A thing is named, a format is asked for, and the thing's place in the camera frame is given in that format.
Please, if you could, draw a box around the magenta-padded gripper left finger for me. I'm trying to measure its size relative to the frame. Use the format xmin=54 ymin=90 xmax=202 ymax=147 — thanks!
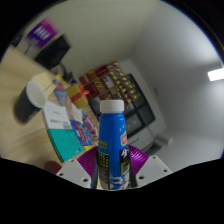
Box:
xmin=55 ymin=148 xmax=100 ymax=189

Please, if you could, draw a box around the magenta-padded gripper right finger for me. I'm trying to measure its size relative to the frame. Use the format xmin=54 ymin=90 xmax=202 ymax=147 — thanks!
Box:
xmin=128 ymin=144 xmax=173 ymax=188

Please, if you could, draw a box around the blue drink bottle white cap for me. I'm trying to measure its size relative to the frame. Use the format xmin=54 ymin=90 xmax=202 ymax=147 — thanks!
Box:
xmin=96 ymin=99 xmax=132 ymax=190

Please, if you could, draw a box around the flat round red coaster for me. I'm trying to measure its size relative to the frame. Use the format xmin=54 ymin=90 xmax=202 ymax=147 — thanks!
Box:
xmin=43 ymin=160 xmax=63 ymax=175

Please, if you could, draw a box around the orange yellow book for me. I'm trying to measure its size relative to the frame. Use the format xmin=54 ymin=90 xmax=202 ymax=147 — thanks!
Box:
xmin=81 ymin=143 xmax=98 ymax=152

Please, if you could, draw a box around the teal book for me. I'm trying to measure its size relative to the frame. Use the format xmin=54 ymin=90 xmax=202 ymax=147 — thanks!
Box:
xmin=46 ymin=128 xmax=86 ymax=163

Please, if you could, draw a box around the blue colourful book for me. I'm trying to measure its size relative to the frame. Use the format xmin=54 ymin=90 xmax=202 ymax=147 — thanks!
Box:
xmin=69 ymin=119 xmax=94 ymax=147

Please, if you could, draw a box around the pink box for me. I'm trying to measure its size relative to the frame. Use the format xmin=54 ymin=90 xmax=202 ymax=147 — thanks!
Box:
xmin=82 ymin=114 xmax=99 ymax=138

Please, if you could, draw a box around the dark glass door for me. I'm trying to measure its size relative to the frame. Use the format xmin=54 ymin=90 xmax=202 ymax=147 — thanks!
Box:
xmin=96 ymin=74 xmax=156 ymax=135

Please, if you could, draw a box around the colourful magazine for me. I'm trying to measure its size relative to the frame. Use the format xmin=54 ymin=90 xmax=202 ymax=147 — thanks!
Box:
xmin=53 ymin=78 xmax=73 ymax=108

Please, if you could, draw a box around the black mug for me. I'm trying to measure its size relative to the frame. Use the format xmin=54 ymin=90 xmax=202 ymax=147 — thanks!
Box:
xmin=13 ymin=79 xmax=48 ymax=124

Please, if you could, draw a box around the wooden shelf unit with trophies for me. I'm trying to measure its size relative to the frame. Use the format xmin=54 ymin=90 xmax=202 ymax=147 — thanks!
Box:
xmin=78 ymin=61 xmax=141 ymax=108

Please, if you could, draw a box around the white ceiling light panel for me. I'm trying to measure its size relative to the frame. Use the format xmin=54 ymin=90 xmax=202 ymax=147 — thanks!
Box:
xmin=207 ymin=67 xmax=224 ymax=82

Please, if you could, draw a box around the black office chair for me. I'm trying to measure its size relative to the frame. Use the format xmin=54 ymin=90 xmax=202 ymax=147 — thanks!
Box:
xmin=34 ymin=34 xmax=72 ymax=70

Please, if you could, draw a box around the purple sign board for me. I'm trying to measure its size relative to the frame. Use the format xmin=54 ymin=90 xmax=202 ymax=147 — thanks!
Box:
xmin=25 ymin=18 xmax=59 ymax=48

